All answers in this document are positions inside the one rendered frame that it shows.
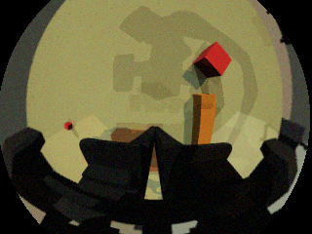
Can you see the brown square block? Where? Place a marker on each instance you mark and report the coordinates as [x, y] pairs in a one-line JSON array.
[[128, 135]]

